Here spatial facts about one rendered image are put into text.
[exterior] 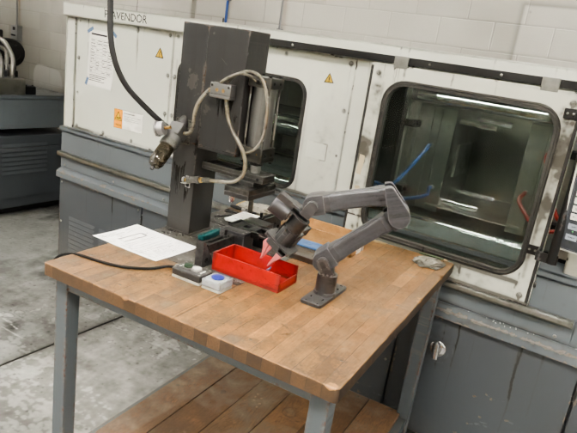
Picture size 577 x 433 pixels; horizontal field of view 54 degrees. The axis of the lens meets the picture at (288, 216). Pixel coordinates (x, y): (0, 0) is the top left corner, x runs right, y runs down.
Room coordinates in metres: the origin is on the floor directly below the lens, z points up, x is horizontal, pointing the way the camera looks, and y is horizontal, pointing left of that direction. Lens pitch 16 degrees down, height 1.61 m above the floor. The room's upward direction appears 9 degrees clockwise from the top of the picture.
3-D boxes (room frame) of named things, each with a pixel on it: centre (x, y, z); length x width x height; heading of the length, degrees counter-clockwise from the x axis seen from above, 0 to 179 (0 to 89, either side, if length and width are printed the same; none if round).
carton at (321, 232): (2.11, -0.17, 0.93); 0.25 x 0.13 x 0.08; 63
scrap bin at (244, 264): (1.69, 0.08, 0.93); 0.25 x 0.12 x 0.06; 63
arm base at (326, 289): (1.62, -0.15, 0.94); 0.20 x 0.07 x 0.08; 153
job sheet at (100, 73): (3.26, 1.18, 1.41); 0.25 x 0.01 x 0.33; 60
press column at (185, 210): (2.06, 0.38, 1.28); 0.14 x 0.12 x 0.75; 153
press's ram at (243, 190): (1.96, 0.21, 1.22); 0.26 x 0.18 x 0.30; 63
